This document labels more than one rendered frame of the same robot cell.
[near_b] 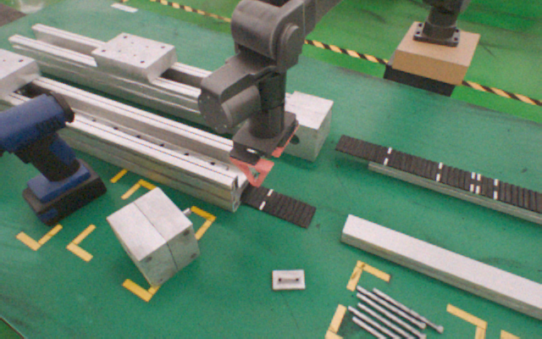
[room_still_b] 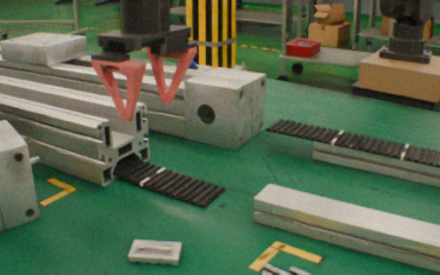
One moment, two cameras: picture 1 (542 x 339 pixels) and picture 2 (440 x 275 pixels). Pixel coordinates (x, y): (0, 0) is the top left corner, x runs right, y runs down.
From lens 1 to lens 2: 0.32 m
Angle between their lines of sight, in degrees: 24
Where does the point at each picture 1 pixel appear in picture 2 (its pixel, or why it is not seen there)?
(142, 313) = not seen: outside the picture
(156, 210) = not seen: outside the picture
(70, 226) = not seen: outside the picture
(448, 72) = (422, 85)
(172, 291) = not seen: outside the picture
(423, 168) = (384, 147)
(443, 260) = (401, 227)
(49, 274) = not seen: outside the picture
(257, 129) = (130, 19)
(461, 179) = (432, 157)
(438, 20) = (402, 33)
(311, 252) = (203, 231)
